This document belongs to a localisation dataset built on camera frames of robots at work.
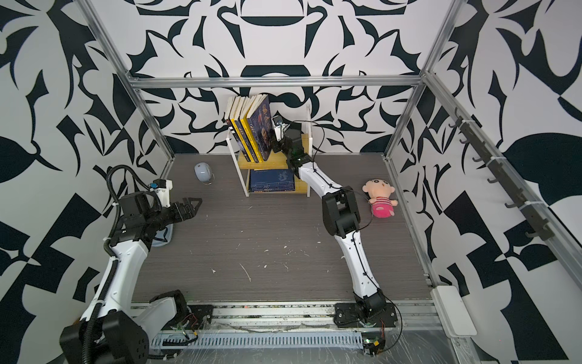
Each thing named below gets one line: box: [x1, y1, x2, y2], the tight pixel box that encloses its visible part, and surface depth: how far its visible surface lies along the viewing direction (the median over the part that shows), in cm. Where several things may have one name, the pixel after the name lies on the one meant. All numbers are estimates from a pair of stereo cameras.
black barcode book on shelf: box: [224, 96, 251, 164], surface depth 81 cm
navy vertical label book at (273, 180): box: [248, 168, 296, 193], surface depth 102 cm
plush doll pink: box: [362, 178, 398, 219], surface depth 98 cm
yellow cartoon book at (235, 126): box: [229, 95, 254, 164], surface depth 81 cm
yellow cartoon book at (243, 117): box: [239, 95, 264, 164], surface depth 81 cm
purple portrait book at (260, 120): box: [247, 94, 273, 162], surface depth 84 cm
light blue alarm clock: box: [194, 162, 215, 186], surface depth 105 cm
